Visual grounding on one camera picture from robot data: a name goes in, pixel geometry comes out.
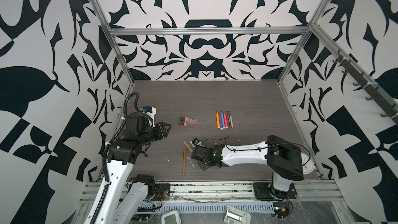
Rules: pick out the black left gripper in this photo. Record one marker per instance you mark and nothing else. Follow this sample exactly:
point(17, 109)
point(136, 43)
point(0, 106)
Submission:
point(160, 131)

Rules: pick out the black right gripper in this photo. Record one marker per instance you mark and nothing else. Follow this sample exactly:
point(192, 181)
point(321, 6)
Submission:
point(201, 166)

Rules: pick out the tan marker pen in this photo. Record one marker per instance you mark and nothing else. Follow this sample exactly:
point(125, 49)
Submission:
point(188, 146)

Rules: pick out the purple marker pen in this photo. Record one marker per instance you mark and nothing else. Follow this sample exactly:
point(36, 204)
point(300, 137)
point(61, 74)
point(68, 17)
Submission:
point(220, 121)

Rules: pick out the blue marker pen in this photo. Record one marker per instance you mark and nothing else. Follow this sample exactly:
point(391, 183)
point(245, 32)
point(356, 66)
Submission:
point(223, 122)

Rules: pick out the orange marker pen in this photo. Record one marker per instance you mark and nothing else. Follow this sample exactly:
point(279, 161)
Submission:
point(218, 120)

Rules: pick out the pink marker pen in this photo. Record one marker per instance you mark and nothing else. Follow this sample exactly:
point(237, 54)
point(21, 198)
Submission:
point(225, 120)

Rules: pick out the dark brown marker pen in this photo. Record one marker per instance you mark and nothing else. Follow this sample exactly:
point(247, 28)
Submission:
point(229, 119)

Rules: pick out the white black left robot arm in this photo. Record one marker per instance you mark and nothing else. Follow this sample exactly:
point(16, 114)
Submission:
point(118, 161)

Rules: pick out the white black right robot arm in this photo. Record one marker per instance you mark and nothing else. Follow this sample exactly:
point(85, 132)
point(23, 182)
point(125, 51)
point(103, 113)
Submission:
point(290, 162)

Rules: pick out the white handheld device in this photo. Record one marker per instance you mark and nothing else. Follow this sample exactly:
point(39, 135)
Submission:
point(171, 217)

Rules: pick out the small electronics board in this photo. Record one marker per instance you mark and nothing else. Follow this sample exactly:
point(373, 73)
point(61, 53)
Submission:
point(282, 209)

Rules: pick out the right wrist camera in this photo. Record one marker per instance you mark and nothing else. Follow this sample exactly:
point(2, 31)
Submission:
point(196, 142)

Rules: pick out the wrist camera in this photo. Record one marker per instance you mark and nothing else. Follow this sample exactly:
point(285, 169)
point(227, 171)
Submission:
point(196, 142)
point(150, 113)

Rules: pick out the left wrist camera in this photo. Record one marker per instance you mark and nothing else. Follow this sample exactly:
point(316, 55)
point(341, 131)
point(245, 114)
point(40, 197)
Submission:
point(150, 113)

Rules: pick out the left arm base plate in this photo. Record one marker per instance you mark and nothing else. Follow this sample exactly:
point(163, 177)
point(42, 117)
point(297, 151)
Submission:
point(161, 191)

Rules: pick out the silver metal bracket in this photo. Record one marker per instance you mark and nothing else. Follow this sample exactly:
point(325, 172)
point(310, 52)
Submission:
point(234, 215)

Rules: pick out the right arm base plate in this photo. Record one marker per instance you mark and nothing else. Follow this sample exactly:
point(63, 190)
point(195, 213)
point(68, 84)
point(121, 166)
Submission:
point(265, 192)

